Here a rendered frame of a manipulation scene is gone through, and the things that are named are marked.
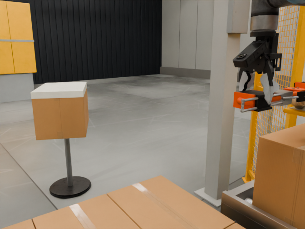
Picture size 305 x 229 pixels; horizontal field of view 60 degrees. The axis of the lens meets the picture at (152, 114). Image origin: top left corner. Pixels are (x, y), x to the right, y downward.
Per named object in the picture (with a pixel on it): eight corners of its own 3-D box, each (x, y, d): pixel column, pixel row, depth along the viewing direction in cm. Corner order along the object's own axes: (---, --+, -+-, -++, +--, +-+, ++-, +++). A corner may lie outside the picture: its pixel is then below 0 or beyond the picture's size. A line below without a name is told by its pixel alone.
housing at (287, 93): (274, 101, 95) (275, 88, 94) (292, 104, 90) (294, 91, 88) (262, 103, 91) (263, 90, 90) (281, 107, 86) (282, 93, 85)
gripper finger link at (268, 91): (287, 100, 78) (278, 70, 79) (274, 102, 75) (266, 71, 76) (277, 102, 81) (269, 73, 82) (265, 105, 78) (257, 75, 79)
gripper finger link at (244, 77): (251, 98, 89) (263, 73, 84) (239, 100, 86) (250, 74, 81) (244, 93, 91) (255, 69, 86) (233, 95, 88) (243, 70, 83)
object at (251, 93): (249, 103, 89) (250, 89, 88) (269, 107, 83) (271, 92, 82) (233, 107, 84) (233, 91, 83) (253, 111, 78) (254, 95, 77)
